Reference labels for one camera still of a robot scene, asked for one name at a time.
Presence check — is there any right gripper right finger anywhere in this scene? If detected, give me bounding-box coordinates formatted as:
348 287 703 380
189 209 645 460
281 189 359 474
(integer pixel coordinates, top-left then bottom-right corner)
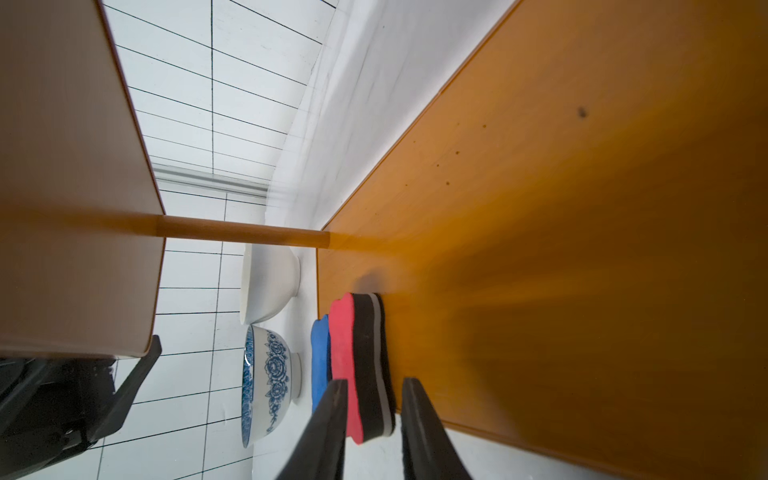
401 377 471 479

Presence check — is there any blue patterned bowl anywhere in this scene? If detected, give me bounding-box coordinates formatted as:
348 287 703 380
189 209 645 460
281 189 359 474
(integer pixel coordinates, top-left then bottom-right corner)
240 324 302 448

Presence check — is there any white bowl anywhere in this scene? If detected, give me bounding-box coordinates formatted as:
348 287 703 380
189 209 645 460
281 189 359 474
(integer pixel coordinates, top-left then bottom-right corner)
240 244 301 325

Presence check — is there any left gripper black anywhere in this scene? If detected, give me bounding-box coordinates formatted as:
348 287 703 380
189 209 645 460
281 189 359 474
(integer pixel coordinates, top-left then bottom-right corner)
1 335 162 479

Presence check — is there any orange two-tier shelf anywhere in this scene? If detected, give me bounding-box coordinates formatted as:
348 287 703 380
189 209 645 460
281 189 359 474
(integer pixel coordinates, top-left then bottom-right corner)
1 1 767 479

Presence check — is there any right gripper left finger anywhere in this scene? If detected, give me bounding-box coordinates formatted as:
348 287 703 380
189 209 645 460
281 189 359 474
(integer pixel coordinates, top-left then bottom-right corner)
277 379 348 480

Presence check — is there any blue eraser lower left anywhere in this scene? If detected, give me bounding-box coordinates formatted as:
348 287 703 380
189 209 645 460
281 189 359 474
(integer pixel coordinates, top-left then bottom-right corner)
310 315 332 411

